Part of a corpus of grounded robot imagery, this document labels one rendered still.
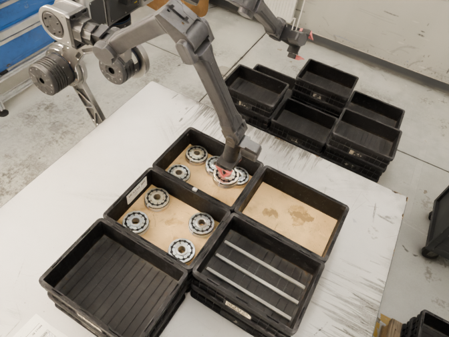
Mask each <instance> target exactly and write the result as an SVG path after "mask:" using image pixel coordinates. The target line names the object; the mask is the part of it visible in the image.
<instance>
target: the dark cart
mask: <svg viewBox="0 0 449 337"><path fill-rule="evenodd" d="M428 218H429V220H430V226H429V230H428V236H427V240H426V246H425V247H423V248H422V255H423V256H424V257H426V258H429V259H435V258H437V257H438V256H439V255H440V256H442V257H444V258H446V259H448V260H449V185H448V186H447V187H446V188H445V189H444V191H443V192H442V193H441V194H440V195H439V196H438V197H437V198H436V199H435V200H434V205H433V209H432V211H431V212H430V213H429V216H428Z"/></svg>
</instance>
